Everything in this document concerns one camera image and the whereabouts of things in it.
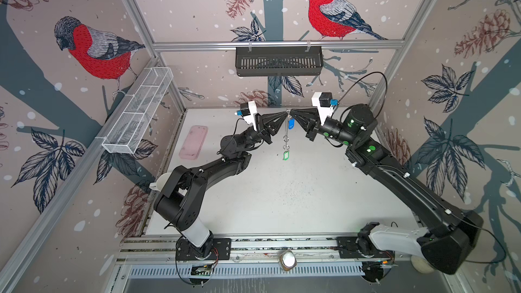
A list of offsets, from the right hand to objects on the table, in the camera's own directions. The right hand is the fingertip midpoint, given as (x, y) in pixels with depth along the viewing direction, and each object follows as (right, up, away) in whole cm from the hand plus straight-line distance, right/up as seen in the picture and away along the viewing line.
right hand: (294, 109), depth 62 cm
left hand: (-1, -2, -2) cm, 3 cm away
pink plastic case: (-47, -15, +42) cm, 65 cm away
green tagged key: (-2, -16, +10) cm, 19 cm away
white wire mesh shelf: (-60, +2, +17) cm, 62 cm away
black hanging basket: (-2, +29, +44) cm, 52 cm away
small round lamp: (-2, -49, +3) cm, 49 cm away
